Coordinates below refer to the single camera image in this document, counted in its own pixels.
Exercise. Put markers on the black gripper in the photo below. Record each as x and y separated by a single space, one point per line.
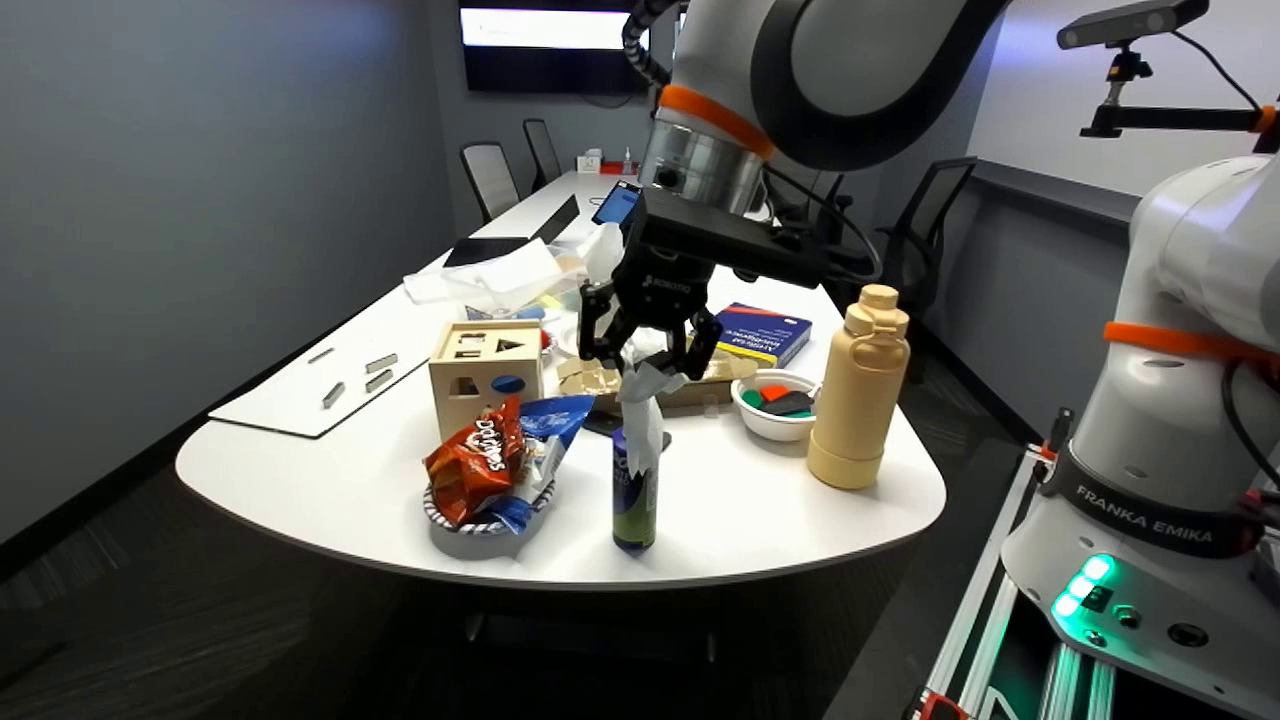
660 274

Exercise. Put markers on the white paper napkin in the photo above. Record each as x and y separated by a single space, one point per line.
644 401

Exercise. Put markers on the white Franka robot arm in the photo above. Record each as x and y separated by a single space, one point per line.
852 52

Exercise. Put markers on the blue-capped spray bottle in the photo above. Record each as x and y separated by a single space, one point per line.
633 515

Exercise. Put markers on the tan insulated water bottle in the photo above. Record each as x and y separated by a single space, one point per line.
852 401

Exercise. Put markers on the blue and yellow textbook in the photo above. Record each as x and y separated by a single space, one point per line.
762 334

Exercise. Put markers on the green toy block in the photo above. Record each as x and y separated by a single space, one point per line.
754 397

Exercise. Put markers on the blue chip bag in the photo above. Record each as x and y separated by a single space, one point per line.
551 424

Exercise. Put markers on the red toy block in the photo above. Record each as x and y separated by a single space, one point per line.
783 392

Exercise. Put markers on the clear plastic container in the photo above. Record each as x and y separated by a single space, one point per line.
513 282

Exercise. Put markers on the white round bowl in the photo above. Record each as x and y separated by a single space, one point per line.
771 424

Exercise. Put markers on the wooden shape sorter box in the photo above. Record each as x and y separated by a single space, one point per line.
484 383

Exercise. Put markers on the red Doritos chip bag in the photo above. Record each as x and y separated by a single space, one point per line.
472 462

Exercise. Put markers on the black office chair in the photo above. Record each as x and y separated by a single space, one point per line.
488 176
924 224
543 147

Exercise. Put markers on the grey plate under chips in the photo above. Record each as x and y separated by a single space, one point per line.
465 542

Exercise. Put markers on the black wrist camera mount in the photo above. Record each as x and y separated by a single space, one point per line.
724 231

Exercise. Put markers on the wall television screen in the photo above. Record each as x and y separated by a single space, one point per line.
544 43

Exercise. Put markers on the metal robot stand frame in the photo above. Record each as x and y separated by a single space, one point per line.
986 601

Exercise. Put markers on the grey camera on tripod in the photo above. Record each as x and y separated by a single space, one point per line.
1135 27

